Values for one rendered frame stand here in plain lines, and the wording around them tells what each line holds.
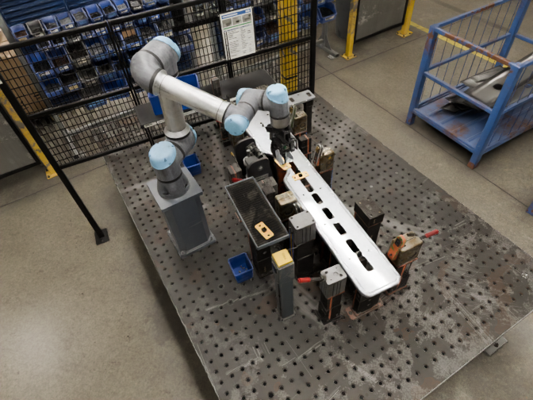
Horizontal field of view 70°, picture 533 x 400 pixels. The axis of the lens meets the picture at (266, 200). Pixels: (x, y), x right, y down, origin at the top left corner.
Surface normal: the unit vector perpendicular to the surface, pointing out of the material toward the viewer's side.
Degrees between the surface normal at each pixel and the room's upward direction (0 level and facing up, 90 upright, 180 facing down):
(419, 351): 0
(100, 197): 0
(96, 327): 0
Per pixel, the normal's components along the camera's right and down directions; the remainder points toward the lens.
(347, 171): -0.07, -0.66
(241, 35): 0.41, 0.66
